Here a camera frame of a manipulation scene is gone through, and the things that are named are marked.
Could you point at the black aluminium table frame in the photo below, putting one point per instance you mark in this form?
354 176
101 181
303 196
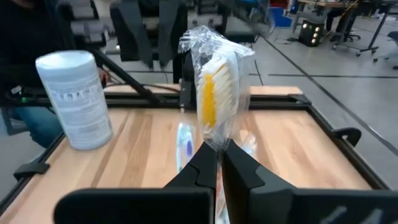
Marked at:
280 102

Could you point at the orange white toothbrush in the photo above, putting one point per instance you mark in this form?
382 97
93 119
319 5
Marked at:
214 93

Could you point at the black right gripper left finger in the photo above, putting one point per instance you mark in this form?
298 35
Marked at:
186 202

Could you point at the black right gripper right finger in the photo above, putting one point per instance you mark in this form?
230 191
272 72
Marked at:
264 202

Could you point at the white wipes canister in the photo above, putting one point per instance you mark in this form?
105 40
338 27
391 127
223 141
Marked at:
74 102

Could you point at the person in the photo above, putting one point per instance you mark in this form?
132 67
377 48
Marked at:
28 31

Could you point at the purple white toothbrush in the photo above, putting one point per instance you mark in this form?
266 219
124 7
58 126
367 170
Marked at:
185 146

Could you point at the blue bin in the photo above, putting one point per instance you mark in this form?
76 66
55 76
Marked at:
280 18

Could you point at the black box with lights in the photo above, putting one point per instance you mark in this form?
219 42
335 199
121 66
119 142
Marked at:
308 37

